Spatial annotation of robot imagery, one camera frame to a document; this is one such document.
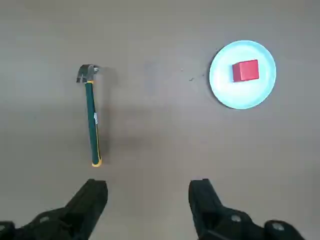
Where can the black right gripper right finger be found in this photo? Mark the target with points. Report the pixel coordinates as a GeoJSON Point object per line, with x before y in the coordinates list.
{"type": "Point", "coordinates": [210, 207]}

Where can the red wooden cube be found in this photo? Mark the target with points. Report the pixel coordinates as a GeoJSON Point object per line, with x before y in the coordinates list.
{"type": "Point", "coordinates": [246, 71]}

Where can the light blue round plate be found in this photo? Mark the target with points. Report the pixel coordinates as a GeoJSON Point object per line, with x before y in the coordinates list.
{"type": "Point", "coordinates": [245, 96]}

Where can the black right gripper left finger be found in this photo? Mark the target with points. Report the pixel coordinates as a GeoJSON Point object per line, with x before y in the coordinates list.
{"type": "Point", "coordinates": [82, 210]}

